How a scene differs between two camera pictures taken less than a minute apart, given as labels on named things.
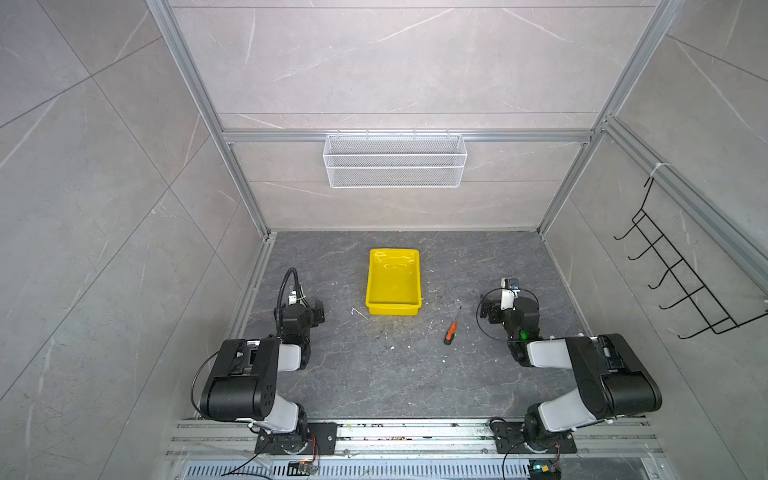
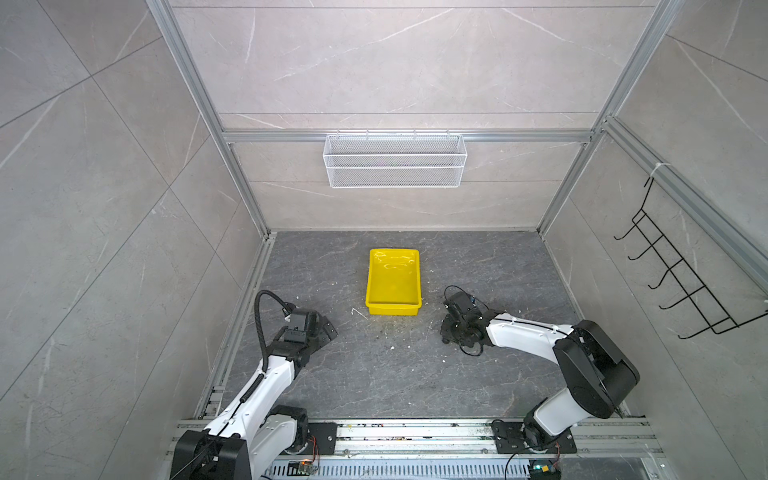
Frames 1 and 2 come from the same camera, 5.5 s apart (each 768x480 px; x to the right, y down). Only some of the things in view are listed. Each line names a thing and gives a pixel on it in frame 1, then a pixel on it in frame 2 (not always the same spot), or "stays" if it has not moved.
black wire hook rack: x=718 y=317 stays
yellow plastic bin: x=394 y=286 stays
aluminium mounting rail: x=226 y=449 stays
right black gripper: x=496 y=311 -> x=445 y=328
